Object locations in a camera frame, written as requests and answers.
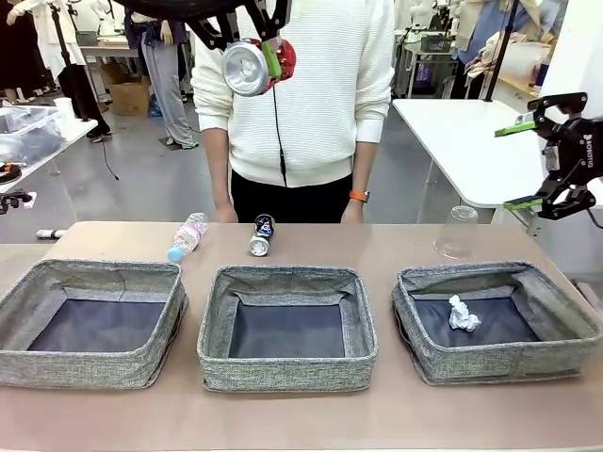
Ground black clamp tool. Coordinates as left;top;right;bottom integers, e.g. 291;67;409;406
0;187;38;216

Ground black trousers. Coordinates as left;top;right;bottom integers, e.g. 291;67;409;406
230;167;355;224

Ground clear plastic cup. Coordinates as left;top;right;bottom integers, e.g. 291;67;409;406
432;204;481;261

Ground white paper ball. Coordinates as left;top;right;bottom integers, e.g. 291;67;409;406
447;294;482;331

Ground beige hanging garment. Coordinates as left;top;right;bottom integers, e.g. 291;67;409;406
464;30;510;79

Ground person's left hand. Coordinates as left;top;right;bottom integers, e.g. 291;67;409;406
340;200;365;224

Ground clear plastic storage box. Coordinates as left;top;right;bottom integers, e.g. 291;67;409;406
0;105;65;164

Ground mannequin navy jacket grey trousers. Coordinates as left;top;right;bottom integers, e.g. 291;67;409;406
122;0;199;151

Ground white paper cup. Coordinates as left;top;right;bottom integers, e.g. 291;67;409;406
53;97;76;140

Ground black pole stand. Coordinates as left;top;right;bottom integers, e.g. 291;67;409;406
482;0;522;103

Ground person's right hand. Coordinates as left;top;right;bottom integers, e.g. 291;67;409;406
214;201;239;223

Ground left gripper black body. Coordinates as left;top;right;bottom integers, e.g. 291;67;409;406
115;0;265;24

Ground person's right forearm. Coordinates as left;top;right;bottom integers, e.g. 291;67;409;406
201;124;233;208

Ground grey fabric basket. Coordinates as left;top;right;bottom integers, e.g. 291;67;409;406
390;261;603;386
0;257;189;391
196;265;379;394

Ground crushed red can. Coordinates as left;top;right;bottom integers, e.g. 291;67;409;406
220;38;298;99

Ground person's left forearm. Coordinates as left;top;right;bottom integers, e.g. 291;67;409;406
352;138;381;197

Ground blue hanging shirt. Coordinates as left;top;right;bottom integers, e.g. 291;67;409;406
451;0;533;67

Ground black Pepsi can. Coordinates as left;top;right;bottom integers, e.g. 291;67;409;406
248;214;278;258

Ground black floor cable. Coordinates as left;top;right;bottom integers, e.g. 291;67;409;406
100;136;120;183

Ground grey background desk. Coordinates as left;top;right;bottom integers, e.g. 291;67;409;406
74;41;142;65

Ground clear bottle blue cap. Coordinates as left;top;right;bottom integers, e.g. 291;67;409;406
167;211;210;264

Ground large white table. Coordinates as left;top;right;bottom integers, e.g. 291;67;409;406
392;97;603;225

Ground person in white sweater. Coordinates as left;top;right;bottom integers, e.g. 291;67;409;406
190;0;396;188

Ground brown cardboard box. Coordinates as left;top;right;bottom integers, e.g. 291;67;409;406
107;76;153;118

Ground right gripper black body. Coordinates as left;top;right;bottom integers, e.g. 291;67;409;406
539;115;603;189

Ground white translucent storage bin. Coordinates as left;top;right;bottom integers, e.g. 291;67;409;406
498;40;552;89

